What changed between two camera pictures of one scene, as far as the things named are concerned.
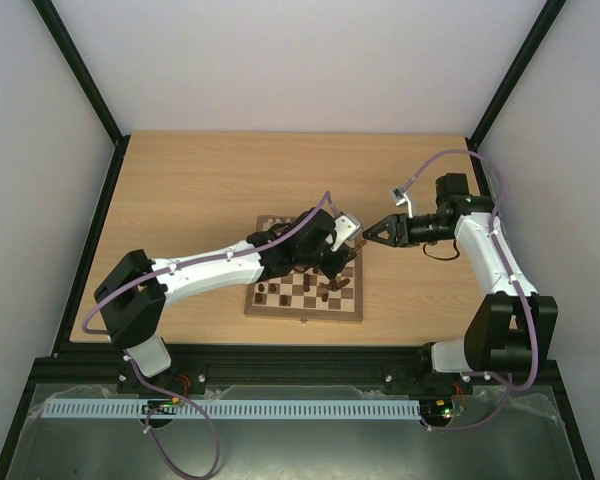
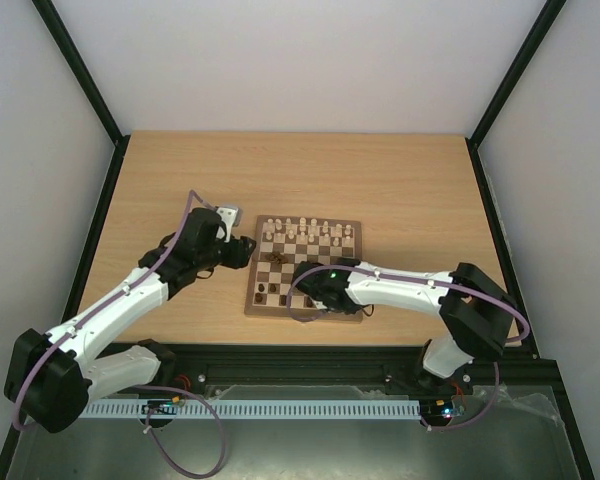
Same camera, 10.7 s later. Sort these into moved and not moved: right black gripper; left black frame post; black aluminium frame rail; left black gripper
Moved: left black gripper; right black gripper
Not moved: black aluminium frame rail; left black frame post
